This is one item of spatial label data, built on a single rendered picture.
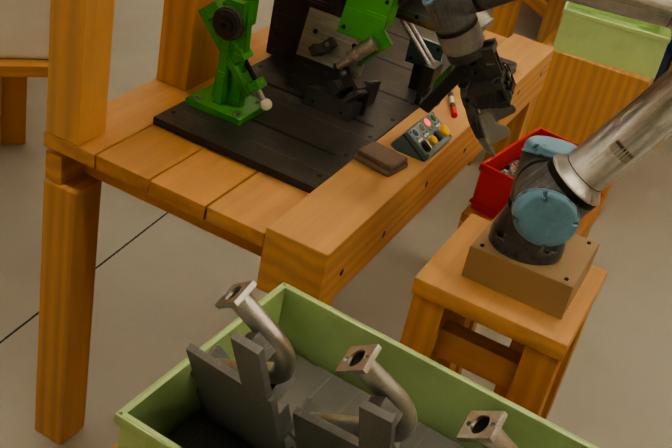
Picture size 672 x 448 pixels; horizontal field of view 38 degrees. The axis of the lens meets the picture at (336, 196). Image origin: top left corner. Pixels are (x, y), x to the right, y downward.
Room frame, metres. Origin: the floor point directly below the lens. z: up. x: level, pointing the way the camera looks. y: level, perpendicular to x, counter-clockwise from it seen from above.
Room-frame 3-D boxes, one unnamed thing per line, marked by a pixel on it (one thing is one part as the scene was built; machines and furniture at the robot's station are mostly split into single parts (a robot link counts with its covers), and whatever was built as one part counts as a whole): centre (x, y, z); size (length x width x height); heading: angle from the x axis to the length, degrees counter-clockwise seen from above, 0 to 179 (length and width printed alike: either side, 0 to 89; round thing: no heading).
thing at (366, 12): (2.28, 0.01, 1.17); 0.13 x 0.12 x 0.20; 158
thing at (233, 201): (2.37, 0.04, 0.44); 1.49 x 0.70 x 0.88; 158
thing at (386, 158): (1.95, -0.08, 0.91); 0.10 x 0.08 x 0.03; 58
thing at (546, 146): (1.70, -0.39, 1.09); 0.13 x 0.12 x 0.14; 174
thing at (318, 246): (2.26, -0.22, 0.82); 1.50 x 0.14 x 0.15; 158
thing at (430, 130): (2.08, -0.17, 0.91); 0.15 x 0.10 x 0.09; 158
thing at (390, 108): (2.37, 0.04, 0.89); 1.10 x 0.42 x 0.02; 158
